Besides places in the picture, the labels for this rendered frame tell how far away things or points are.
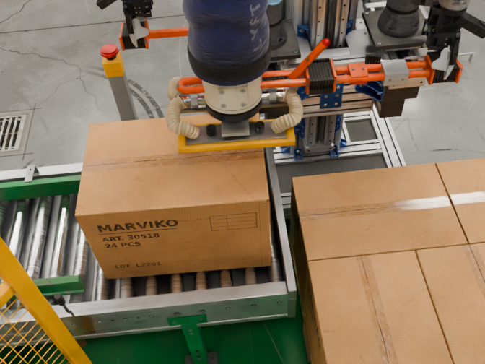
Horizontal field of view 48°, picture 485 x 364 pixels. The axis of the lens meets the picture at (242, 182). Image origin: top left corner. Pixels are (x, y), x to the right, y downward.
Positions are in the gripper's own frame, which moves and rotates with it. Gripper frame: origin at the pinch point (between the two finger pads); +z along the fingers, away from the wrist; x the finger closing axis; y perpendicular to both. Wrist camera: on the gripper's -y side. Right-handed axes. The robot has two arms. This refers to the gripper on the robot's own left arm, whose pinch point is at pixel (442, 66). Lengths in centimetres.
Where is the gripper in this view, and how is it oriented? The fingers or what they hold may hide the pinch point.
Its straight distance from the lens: 168.0
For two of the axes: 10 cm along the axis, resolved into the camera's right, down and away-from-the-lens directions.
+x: 0.4, 7.7, -6.3
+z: 0.5, 6.3, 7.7
